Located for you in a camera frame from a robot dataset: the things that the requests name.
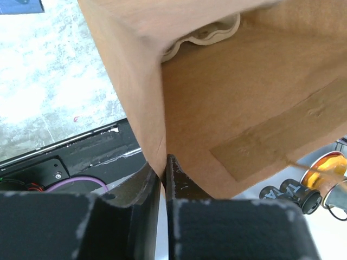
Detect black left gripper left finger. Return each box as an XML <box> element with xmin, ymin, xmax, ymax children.
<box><xmin>1</xmin><ymin>165</ymin><xmax>160</xmax><ymax>259</ymax></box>

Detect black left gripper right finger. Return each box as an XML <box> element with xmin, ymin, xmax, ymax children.
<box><xmin>164</xmin><ymin>154</ymin><xmax>319</xmax><ymax>259</ymax></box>

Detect brown paper bag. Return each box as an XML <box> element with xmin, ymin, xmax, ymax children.
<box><xmin>79</xmin><ymin>1</ymin><xmax>346</xmax><ymax>198</ymax></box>

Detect brown pulp cup carrier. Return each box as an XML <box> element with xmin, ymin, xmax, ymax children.
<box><xmin>162</xmin><ymin>13</ymin><xmax>241</xmax><ymax>62</ymax></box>

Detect black cylinders outside table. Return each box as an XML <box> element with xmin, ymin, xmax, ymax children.
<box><xmin>259</xmin><ymin>179</ymin><xmax>323</xmax><ymax>215</ymax></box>

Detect orange round object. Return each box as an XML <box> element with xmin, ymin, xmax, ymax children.
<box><xmin>300</xmin><ymin>151</ymin><xmax>346</xmax><ymax>189</ymax></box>

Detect blue alphabet placemat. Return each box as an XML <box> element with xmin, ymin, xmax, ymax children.
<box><xmin>0</xmin><ymin>0</ymin><xmax>44</xmax><ymax>15</ymax></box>

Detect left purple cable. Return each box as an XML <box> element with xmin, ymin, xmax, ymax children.
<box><xmin>46</xmin><ymin>175</ymin><xmax>109</xmax><ymax>192</ymax></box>

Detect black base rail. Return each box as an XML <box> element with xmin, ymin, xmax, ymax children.
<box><xmin>1</xmin><ymin>119</ymin><xmax>145</xmax><ymax>191</ymax></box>

